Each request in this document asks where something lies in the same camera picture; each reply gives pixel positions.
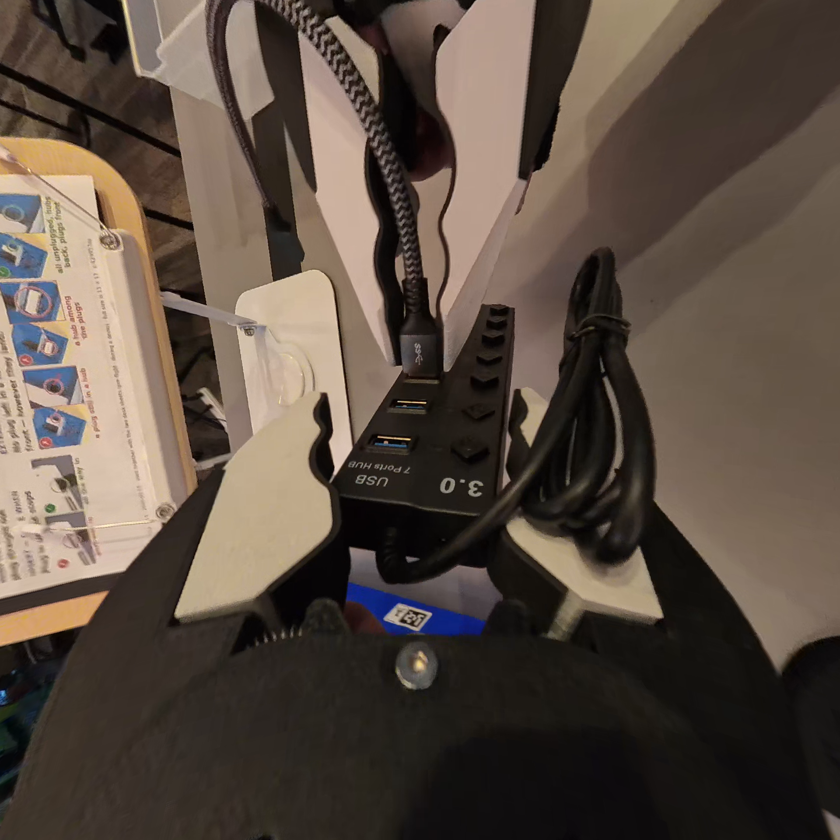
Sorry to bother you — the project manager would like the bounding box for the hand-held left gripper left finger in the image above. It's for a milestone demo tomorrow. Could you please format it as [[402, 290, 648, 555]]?
[[175, 392, 346, 624]]

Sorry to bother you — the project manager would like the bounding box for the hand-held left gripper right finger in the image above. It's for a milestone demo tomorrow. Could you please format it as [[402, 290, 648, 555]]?
[[493, 388, 665, 626]]

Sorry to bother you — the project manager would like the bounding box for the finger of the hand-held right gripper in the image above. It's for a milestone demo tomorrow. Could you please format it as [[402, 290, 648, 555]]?
[[302, 0, 445, 358], [440, 0, 539, 319]]

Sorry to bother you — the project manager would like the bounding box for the braided grey usb cable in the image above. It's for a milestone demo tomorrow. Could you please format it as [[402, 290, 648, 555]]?
[[206, 0, 447, 371]]

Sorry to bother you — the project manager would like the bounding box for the blue plastic bin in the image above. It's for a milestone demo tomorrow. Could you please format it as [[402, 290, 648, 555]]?
[[344, 582, 489, 640]]

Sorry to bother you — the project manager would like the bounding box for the black hub cable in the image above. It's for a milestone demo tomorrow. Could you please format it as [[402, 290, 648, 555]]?
[[378, 247, 657, 585]]

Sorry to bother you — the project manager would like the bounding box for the printed instruction sheet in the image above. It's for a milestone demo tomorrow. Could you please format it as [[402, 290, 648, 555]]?
[[0, 178, 169, 602]]

